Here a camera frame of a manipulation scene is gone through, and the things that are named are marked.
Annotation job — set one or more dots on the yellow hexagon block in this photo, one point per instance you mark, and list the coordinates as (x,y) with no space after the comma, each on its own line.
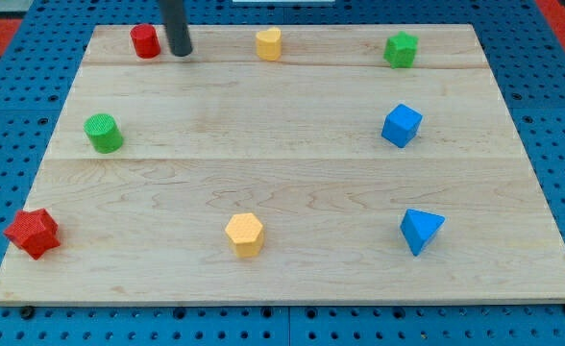
(245,234)

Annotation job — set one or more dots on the light wooden board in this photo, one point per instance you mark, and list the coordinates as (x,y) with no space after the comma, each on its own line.
(297,142)

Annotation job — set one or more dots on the green star block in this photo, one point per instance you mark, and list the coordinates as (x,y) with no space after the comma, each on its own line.
(400,50)

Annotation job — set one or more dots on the red cylinder block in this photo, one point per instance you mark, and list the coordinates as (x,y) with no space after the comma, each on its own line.
(145,40)

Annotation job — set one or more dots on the blue triangle block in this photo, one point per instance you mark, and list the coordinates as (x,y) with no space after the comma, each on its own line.
(419,228)

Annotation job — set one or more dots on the yellow heart block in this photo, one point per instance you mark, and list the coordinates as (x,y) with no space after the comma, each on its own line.
(269,44)

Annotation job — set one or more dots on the green cylinder block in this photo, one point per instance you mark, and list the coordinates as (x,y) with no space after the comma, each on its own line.
(103,133)

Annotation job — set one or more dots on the red star block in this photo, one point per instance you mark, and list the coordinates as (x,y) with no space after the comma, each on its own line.
(34,232)

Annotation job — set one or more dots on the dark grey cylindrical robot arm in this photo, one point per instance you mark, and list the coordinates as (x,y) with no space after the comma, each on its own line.
(175,23)

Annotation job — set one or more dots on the blue cube block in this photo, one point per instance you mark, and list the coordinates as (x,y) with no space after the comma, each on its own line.
(401,125)

